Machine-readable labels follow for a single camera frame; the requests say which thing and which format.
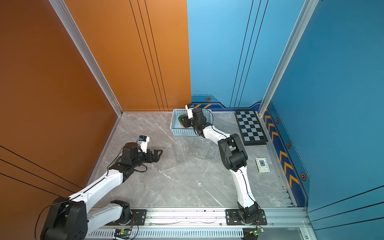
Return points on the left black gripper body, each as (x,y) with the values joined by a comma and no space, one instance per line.
(141,159)

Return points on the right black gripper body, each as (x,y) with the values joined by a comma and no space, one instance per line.
(190,122)

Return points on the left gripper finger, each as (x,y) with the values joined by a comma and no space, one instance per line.
(155,154)
(152,159)

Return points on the green orange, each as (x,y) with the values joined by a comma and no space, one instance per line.
(181,119)

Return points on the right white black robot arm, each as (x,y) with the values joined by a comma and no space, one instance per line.
(234,158)

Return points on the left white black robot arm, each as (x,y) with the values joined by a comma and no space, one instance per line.
(74,217)

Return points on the light blue plastic basket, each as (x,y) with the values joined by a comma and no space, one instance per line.
(176,125)

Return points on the black white checkerboard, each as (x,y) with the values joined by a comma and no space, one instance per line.
(250,128)

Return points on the left green circuit board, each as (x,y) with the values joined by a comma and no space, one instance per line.
(122,234)

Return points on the green circuit board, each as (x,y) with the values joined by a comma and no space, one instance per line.
(122,234)
(257,232)

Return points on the small white tag card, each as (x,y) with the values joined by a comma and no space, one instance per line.
(262,164)

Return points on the right green circuit board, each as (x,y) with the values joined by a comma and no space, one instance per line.
(257,232)

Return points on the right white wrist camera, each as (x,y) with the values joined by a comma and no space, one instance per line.
(189,108)

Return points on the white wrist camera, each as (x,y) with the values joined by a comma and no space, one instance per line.
(189,108)
(143,143)

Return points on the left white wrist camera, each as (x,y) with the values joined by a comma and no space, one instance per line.
(143,143)

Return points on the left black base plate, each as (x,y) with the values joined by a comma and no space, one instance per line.
(137,217)

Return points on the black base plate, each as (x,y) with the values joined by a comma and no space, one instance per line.
(137,217)
(233,218)

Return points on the aluminium front rail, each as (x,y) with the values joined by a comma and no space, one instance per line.
(215,217)

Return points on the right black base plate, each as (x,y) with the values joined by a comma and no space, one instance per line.
(233,218)

